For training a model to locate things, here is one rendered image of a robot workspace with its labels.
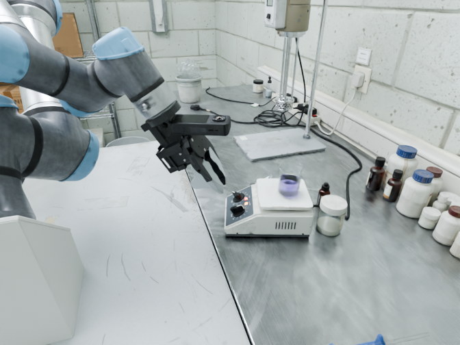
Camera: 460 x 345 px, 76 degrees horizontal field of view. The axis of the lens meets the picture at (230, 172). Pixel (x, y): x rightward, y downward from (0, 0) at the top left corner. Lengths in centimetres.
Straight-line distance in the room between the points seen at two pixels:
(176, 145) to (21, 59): 27
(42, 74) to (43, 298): 34
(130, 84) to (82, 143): 18
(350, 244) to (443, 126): 45
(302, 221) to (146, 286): 35
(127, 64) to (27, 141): 22
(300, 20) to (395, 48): 32
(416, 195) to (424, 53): 42
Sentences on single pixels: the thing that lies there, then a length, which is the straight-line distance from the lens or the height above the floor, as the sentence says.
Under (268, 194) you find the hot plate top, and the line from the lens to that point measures 69.
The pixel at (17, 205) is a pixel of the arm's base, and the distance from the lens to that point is 56.
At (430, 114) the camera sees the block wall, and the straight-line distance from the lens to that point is 104.
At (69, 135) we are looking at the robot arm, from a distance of 67.
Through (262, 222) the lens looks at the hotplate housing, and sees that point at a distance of 67.
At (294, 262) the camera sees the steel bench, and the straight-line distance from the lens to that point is 67.
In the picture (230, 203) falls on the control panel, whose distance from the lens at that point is 75.
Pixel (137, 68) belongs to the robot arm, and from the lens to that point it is 56.
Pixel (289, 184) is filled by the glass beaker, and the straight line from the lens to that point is 66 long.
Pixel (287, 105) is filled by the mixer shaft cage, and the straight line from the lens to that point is 107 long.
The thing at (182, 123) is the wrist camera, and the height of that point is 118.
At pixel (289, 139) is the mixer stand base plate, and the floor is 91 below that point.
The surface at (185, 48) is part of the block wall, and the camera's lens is 301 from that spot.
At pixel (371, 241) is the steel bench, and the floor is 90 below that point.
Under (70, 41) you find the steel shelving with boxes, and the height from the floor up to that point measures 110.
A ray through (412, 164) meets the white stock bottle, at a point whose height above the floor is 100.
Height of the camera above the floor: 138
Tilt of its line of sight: 31 degrees down
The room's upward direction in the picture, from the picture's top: straight up
